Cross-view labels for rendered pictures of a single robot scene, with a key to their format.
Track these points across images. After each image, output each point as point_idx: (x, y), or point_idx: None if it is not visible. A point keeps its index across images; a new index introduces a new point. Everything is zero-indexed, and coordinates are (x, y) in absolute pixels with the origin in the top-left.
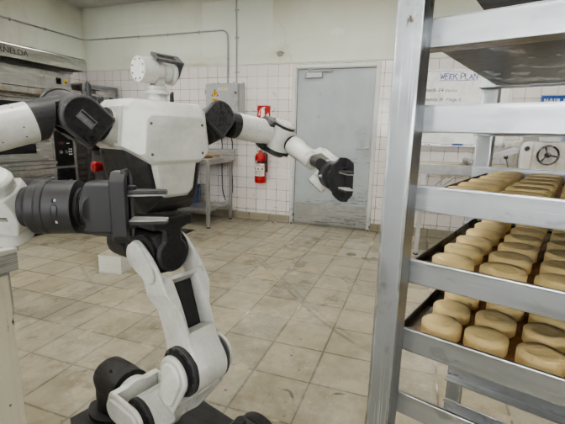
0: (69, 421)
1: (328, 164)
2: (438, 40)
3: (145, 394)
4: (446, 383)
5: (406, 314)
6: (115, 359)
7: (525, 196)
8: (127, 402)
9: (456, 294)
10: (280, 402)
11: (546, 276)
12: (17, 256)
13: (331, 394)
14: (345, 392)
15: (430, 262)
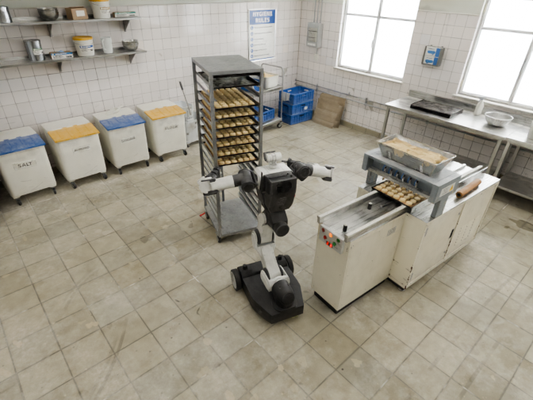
0: (305, 340)
1: (213, 175)
2: (258, 124)
3: (277, 266)
4: (219, 194)
5: (45, 344)
6: (285, 289)
7: (254, 136)
8: (282, 269)
9: (242, 159)
10: (206, 308)
11: (247, 144)
12: (317, 218)
13: (181, 301)
14: (173, 300)
15: (257, 148)
